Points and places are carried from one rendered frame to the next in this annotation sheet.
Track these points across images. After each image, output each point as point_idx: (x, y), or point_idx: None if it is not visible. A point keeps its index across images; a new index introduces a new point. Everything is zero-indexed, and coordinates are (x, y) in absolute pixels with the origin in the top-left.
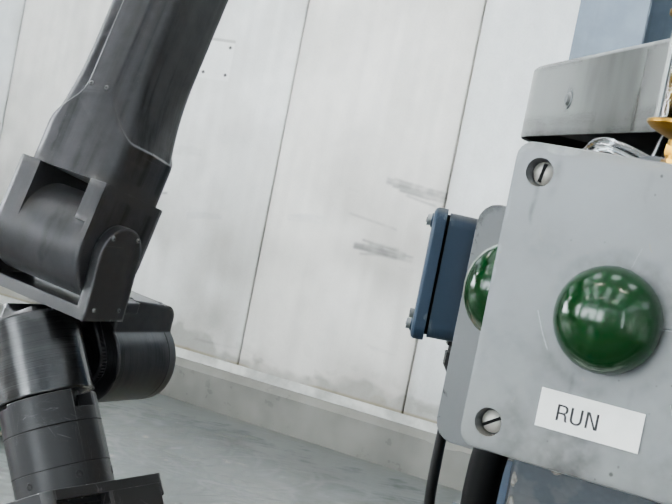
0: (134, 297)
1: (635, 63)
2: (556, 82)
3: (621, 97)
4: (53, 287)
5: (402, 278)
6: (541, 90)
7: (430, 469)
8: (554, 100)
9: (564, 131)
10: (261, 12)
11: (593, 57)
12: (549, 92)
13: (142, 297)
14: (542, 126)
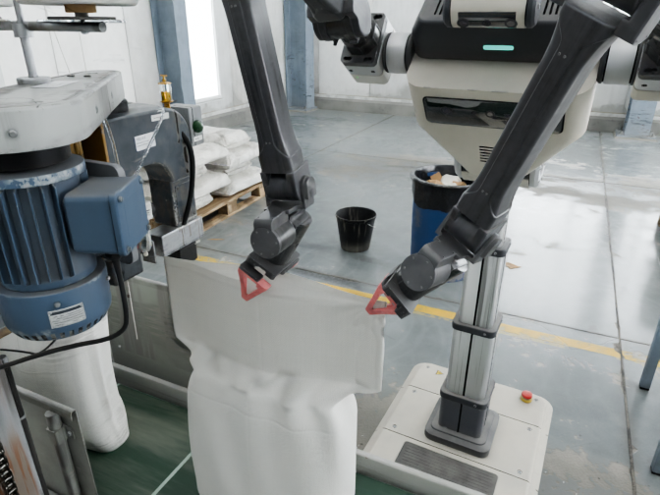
0: (267, 212)
1: (105, 89)
2: (90, 104)
3: (106, 102)
4: (291, 201)
5: None
6: (87, 110)
7: (127, 300)
8: (92, 112)
9: (99, 123)
10: None
11: (96, 89)
12: (90, 110)
13: (265, 216)
14: (93, 127)
